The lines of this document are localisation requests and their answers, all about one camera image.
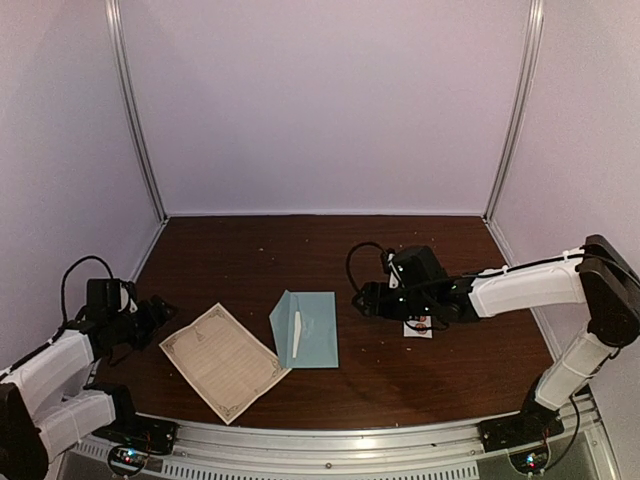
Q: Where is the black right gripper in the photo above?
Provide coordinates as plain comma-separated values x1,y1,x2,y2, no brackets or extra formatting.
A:
353,282,434,321

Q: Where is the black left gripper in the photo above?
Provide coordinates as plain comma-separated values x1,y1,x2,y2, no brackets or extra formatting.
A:
108,295,178,352

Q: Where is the light blue envelope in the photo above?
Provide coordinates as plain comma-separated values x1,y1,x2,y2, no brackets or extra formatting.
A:
269,290,340,369

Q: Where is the beige ornate letter paper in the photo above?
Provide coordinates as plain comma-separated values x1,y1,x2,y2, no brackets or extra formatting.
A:
291,310,302,359

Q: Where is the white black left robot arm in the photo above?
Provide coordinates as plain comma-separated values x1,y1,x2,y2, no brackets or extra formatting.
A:
1,278,177,479

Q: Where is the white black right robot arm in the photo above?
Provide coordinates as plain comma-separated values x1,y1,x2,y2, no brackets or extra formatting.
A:
351,235,639,442

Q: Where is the sticker sheet with three seals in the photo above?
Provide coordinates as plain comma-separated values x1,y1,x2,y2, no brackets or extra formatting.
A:
403,316,433,339

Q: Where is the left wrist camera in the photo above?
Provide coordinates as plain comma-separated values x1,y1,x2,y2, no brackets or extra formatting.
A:
120,281,139,314

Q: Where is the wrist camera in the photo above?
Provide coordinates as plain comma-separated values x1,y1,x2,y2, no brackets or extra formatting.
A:
381,249,402,289
120,281,139,314

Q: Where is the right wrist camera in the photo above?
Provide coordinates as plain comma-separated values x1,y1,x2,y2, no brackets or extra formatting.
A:
381,249,402,289

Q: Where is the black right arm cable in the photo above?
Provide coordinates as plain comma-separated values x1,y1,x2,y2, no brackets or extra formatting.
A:
346,242,391,291

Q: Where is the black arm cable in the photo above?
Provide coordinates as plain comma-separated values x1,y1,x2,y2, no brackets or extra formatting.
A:
0,255,116,376
346,242,391,291

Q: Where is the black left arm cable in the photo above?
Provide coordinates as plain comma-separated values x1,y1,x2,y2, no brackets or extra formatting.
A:
0,255,116,376

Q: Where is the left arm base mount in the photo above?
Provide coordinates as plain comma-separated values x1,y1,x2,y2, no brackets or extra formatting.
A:
92,414,178,477

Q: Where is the front aluminium rail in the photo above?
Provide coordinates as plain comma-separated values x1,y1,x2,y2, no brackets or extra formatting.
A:
46,393,622,479

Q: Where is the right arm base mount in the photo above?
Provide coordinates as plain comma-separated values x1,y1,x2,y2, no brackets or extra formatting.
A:
478,412,564,476

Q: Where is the left aluminium frame post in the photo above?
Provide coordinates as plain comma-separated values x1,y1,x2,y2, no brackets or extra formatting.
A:
105,0,168,224

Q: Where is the aluminium frame post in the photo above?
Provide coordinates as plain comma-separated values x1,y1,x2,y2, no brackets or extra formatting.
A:
483,0,544,224
105,0,168,224

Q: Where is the right aluminium frame post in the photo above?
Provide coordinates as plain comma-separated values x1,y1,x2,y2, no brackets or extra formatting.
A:
483,0,544,224

